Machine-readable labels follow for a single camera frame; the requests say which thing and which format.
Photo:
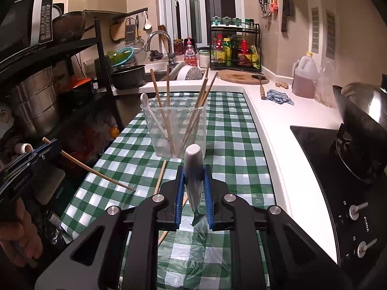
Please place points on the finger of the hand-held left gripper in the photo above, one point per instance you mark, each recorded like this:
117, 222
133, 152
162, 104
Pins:
51, 149

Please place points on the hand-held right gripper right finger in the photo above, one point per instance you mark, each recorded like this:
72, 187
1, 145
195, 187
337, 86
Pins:
208, 199

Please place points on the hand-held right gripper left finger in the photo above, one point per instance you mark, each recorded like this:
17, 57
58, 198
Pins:
179, 199

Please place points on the wooden chopstick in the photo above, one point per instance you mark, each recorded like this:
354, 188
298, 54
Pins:
96, 170
158, 96
193, 117
168, 84
210, 87
203, 89
163, 238
160, 178

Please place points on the clear plastic utensil container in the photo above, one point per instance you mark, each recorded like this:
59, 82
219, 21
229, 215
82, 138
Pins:
151, 133

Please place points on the person's left hand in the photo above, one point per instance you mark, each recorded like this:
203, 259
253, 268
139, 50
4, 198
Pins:
24, 235

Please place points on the white cylinder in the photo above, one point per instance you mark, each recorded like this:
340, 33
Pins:
23, 148

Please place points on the large metal pot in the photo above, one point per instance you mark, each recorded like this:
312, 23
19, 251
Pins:
33, 102

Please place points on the green checked tablecloth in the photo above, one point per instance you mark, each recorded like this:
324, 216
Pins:
229, 145

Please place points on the orange pot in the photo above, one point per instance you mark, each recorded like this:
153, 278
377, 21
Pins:
80, 84

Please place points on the black cooking pan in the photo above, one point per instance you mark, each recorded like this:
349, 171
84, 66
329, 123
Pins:
128, 77

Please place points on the black shelf rack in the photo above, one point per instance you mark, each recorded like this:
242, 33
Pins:
101, 51

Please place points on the green bowl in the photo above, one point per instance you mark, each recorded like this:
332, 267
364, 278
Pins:
121, 57

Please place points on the black gas stove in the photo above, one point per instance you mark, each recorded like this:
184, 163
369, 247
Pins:
332, 187

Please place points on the blue dish cloth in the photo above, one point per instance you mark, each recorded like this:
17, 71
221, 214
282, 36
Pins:
279, 96

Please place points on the dark bowl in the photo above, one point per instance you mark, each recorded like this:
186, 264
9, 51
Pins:
69, 25

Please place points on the round wooden cutting board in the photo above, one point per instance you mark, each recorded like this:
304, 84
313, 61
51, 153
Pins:
238, 77

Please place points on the white round colander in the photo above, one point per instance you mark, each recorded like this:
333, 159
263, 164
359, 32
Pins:
189, 73

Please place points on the microwave oven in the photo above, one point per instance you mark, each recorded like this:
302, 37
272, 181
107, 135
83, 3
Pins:
21, 24

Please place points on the hanging wooden cutting board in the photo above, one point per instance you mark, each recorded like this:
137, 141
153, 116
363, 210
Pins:
117, 33

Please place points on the ginger root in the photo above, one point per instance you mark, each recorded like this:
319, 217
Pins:
281, 85

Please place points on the metal sieve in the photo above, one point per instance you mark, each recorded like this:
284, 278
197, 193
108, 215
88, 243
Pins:
138, 45

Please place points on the white lidded jar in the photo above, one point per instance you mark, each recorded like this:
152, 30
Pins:
203, 60

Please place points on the metal grater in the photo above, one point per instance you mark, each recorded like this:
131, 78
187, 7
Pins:
130, 31

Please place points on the pink dish soap bottle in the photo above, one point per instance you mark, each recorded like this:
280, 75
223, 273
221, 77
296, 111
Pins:
190, 54

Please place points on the red chili jar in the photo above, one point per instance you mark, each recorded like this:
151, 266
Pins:
178, 48

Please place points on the cooking oil jug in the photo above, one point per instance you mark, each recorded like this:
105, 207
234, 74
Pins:
304, 81

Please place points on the black spice rack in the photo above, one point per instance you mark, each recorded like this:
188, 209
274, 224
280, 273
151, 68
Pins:
235, 48

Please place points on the metal kitchen faucet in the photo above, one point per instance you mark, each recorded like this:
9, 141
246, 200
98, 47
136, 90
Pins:
157, 36

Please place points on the white hanging ladle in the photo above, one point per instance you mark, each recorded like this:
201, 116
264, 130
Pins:
147, 24

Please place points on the clear plastic bottle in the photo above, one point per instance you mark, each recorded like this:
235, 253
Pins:
326, 84

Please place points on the metal wok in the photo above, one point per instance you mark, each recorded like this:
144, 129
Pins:
362, 111

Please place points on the hanging kitchen scissors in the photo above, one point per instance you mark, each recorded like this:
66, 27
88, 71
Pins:
265, 6

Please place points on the orange hanging peeler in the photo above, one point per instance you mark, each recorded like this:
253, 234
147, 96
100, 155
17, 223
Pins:
274, 3

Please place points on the window frame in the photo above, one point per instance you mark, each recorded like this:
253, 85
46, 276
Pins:
193, 6

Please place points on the white wall vent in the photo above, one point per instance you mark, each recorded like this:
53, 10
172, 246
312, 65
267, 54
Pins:
315, 28
330, 34

